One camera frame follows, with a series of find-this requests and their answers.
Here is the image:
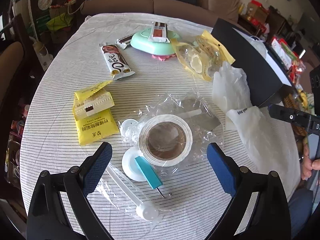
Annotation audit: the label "dove chocolate bar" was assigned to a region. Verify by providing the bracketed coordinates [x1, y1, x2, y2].
[116, 34, 133, 50]
[99, 43, 135, 80]

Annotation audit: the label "right hand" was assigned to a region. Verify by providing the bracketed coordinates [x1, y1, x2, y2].
[301, 137, 320, 180]

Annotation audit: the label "banana bunch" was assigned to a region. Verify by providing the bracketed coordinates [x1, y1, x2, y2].
[298, 89, 309, 110]

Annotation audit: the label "wicker basket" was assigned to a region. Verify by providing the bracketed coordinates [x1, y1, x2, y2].
[283, 94, 307, 137]

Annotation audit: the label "white plastic glove bag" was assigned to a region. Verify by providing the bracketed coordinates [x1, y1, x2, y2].
[226, 106, 300, 200]

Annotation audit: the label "red snack bags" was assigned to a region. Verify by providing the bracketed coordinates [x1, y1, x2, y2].
[271, 37, 306, 83]

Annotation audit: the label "black storage box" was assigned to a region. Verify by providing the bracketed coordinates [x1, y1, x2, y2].
[212, 18, 296, 107]

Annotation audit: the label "translucent disposable glove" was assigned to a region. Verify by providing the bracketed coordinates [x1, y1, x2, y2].
[212, 61, 252, 114]

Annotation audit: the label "white round lid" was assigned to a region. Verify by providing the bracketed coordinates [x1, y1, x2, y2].
[121, 146, 146, 182]

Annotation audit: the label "white plastic spoon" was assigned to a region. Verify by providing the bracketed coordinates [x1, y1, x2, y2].
[106, 163, 160, 222]

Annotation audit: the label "clear crinkled plastic wrap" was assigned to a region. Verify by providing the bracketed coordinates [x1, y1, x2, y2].
[119, 91, 224, 178]

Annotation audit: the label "yellow sachet packet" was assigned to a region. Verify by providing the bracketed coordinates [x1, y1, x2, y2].
[72, 80, 119, 146]

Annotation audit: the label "yellow food mould packet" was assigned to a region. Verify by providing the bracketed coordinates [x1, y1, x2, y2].
[171, 30, 235, 81]

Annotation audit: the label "white tape roll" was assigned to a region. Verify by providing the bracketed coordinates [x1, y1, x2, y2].
[138, 114, 193, 167]

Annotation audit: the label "small brown white bar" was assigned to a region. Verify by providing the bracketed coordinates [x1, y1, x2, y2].
[148, 22, 170, 43]

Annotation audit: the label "mint green case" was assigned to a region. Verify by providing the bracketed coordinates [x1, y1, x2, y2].
[130, 28, 175, 61]

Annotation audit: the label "brown sofa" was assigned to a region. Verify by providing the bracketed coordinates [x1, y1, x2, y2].
[80, 0, 241, 27]

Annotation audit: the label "teal handled hook tool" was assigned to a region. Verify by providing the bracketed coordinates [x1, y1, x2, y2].
[133, 156, 172, 198]

